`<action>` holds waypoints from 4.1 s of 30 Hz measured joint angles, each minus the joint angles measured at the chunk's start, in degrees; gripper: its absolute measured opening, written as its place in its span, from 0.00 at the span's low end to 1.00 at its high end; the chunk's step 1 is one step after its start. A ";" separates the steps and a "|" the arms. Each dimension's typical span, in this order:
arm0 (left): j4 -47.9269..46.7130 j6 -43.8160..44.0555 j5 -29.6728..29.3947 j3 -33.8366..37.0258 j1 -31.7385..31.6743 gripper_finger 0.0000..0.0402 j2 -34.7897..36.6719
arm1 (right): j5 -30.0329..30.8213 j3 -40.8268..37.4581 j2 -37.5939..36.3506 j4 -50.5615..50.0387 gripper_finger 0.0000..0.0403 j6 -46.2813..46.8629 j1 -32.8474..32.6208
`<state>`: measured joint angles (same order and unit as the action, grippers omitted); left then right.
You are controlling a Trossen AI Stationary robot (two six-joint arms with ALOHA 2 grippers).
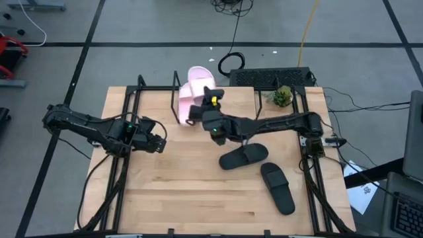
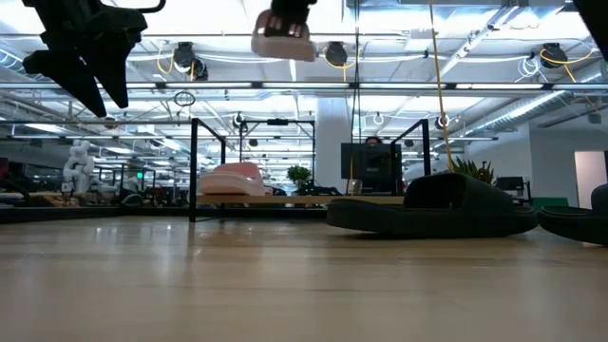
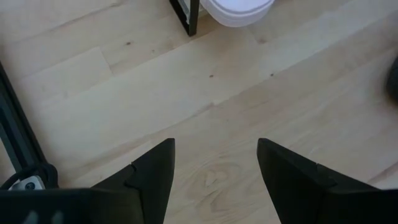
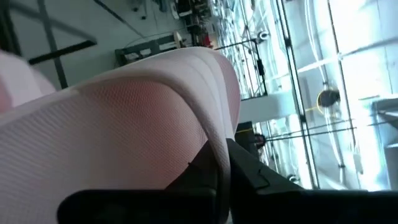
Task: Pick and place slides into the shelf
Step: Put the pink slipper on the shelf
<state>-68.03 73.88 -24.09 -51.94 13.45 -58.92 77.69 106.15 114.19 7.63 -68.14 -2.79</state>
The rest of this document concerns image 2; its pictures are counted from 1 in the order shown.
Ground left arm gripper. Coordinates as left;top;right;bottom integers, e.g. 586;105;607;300
21;0;148;119

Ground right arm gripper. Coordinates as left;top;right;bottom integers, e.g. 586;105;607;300
263;0;319;39

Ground pink slide sandal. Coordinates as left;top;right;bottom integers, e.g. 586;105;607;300
250;9;317;64
198;161;268;198

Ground black slide sandal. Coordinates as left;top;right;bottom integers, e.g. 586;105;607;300
537;183;608;247
326;172;540;239

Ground black metal wood-board shelf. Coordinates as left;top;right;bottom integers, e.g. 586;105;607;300
188;118;433;223

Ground white robot figure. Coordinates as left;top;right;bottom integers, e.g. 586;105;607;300
62;139;97;196

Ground small green bushy plant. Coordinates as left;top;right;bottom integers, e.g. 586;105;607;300
286;164;313;189

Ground black computer monitor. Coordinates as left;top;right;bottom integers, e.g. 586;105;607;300
340;142;404;181

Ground potted aloe plant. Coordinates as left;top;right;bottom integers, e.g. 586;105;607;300
449;157;497;187

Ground green box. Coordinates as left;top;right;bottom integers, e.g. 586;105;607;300
530;197;570;213

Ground ceiling cable reel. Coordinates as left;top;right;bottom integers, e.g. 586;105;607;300
324;41;350;68
172;41;210;82
540;42;570;69

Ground black background rig frame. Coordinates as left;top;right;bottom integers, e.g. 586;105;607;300
237;118;316;187

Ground hanging black cable loop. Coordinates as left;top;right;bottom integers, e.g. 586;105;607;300
172;90;198;108

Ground hanging yellow cable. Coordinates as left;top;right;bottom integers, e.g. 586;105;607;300
427;0;455;174

